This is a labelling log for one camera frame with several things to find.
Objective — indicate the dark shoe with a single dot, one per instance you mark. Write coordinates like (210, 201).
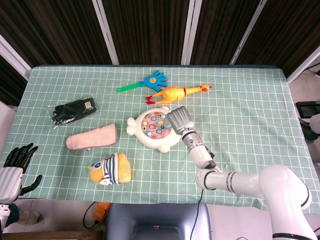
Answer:
(306, 131)

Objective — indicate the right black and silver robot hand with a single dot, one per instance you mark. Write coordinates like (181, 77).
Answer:
(181, 120)

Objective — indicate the black gloves in plastic bag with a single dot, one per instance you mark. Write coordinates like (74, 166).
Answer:
(72, 111)

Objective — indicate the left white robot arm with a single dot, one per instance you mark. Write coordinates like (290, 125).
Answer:
(6, 212)

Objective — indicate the black monitor box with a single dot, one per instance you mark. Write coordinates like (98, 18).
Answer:
(308, 108)

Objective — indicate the yellow rubber chicken toy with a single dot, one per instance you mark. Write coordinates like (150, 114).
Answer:
(171, 94)

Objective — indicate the blue hand clapper toy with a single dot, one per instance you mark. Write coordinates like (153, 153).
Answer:
(153, 80)

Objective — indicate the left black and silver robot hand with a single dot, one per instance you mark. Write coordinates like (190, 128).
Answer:
(10, 185)

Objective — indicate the grey shoe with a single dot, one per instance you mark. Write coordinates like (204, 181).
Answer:
(30, 217)

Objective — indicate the white fishing game toy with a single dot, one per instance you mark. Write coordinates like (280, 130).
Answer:
(150, 143)

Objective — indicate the green checked tablecloth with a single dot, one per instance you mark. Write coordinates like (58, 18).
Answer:
(250, 125)

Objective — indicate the white partition post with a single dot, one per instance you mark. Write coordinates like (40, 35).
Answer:
(303, 66)
(191, 32)
(106, 32)
(247, 32)
(12, 56)

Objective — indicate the orange device under table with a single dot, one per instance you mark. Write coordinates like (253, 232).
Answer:
(102, 211)

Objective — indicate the wooden board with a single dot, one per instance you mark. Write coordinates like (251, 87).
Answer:
(50, 235)

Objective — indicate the pink towel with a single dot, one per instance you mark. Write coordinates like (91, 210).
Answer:
(92, 137)

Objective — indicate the yellow plush toy striped shirt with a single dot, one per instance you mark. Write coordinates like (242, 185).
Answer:
(122, 170)

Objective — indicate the grey-blue robot torso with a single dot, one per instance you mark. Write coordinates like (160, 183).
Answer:
(157, 222)

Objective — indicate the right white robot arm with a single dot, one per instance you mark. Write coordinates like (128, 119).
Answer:
(275, 182)

